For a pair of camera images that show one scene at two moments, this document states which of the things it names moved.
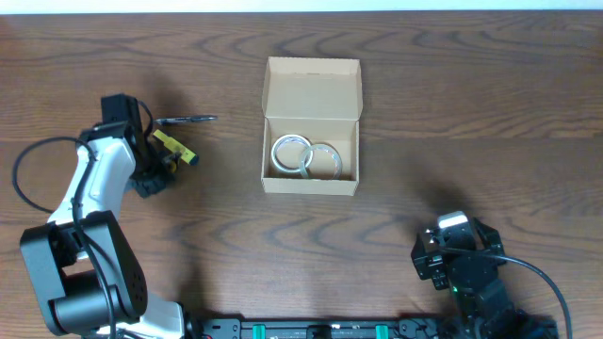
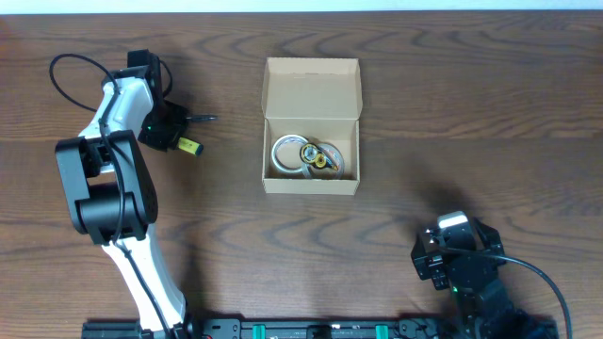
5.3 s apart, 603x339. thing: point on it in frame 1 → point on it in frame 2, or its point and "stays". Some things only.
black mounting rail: x=319 y=328 stays
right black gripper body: x=431 y=262 stays
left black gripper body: x=153 y=169 → x=163 y=124
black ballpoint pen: x=186 y=119 stays
